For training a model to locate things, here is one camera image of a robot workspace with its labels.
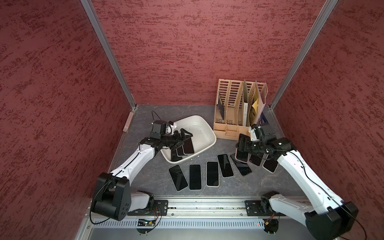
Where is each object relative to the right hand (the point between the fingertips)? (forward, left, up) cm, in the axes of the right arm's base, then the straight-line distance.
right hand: (241, 149), depth 77 cm
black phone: (-3, -5, -18) cm, 19 cm away
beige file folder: (+23, -5, +8) cm, 25 cm away
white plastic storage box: (+20, +19, -17) cm, 33 cm away
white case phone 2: (+10, +29, -15) cm, 34 cm away
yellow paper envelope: (+24, -11, +9) cm, 28 cm away
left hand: (+6, +29, 0) cm, 29 cm away
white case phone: (-7, +15, -16) cm, 23 cm away
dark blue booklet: (+41, +4, -11) cm, 43 cm away
